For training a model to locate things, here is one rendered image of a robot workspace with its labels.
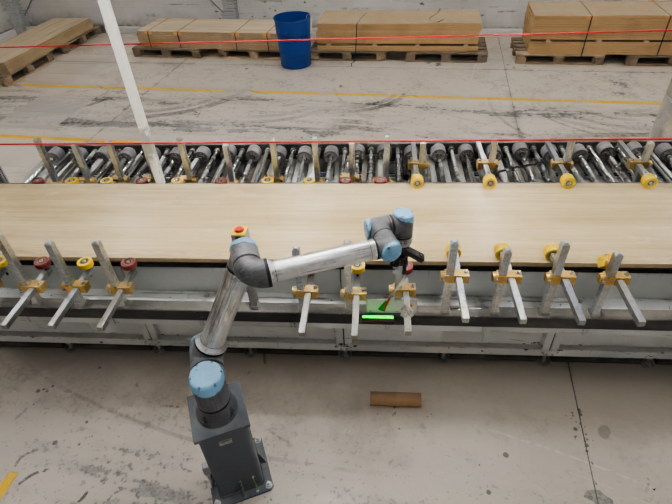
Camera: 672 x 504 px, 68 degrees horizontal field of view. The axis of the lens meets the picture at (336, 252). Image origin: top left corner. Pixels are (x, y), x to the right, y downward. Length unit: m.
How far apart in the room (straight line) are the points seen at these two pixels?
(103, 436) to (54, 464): 0.27
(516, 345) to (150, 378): 2.33
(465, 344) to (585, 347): 0.72
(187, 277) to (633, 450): 2.65
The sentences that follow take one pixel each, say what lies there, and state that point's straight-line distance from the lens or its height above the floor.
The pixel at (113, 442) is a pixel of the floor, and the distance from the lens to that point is 3.32.
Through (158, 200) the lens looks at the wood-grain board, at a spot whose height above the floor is 0.90.
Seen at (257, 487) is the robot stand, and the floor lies 0.05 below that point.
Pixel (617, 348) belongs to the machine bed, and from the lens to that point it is 3.51.
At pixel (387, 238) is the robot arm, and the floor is 1.38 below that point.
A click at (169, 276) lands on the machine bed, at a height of 0.73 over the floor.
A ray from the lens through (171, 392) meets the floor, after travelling 3.39.
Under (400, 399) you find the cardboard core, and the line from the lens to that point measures 3.06.
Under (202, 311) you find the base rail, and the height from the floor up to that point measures 0.70.
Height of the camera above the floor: 2.61
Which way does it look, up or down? 40 degrees down
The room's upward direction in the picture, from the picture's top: 3 degrees counter-clockwise
